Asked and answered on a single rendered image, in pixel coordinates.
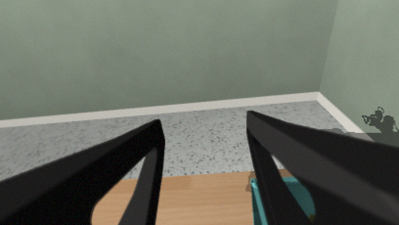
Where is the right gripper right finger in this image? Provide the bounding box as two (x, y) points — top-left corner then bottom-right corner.
(246, 111), (399, 225)

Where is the teal open-top tub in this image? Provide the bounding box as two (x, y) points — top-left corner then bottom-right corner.
(250, 177), (315, 225)

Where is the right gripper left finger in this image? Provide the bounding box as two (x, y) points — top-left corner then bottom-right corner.
(0, 119), (165, 225)

